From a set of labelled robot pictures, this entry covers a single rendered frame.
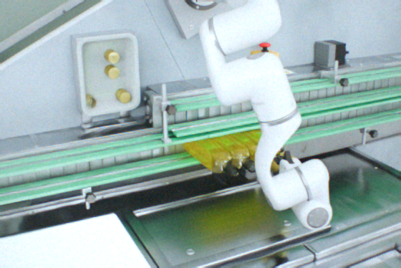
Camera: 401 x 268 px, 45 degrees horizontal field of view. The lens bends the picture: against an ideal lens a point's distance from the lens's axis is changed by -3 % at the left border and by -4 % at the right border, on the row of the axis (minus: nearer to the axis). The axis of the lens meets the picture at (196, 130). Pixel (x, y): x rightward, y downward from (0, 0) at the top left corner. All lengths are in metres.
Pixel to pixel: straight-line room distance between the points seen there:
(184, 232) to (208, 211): 0.12
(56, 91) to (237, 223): 0.64
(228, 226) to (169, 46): 0.59
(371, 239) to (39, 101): 0.99
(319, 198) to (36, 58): 0.86
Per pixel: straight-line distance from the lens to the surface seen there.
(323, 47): 1.83
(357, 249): 1.33
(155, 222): 1.36
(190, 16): 1.55
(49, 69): 1.48
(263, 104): 0.98
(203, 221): 1.36
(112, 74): 1.46
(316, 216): 1.11
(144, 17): 1.53
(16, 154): 1.40
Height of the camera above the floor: 2.18
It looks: 58 degrees down
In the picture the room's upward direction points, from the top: 126 degrees clockwise
